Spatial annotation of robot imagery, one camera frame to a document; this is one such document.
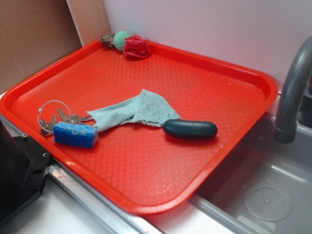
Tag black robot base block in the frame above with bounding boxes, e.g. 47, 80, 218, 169
0, 122, 51, 226

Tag dark green plastic pickle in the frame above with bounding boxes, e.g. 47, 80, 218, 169
163, 119, 218, 140

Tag light blue cloth rag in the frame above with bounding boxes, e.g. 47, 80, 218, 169
87, 90, 181, 132

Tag red plastic tray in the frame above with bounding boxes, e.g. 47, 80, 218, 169
0, 41, 278, 215

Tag green knitted ball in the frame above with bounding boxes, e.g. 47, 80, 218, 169
113, 31, 131, 51

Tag blue sponge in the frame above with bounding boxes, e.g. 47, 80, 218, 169
53, 122, 98, 148

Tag brown crumpled fabric piece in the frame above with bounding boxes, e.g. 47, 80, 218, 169
99, 33, 116, 50

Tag grey plastic sink basin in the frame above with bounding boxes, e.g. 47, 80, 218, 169
148, 110, 312, 234

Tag grey toy faucet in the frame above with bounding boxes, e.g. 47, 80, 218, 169
273, 37, 312, 144

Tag brown cardboard panel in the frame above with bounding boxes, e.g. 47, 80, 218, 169
0, 0, 81, 93

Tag silver keys on ring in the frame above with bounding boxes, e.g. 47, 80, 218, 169
37, 100, 93, 137

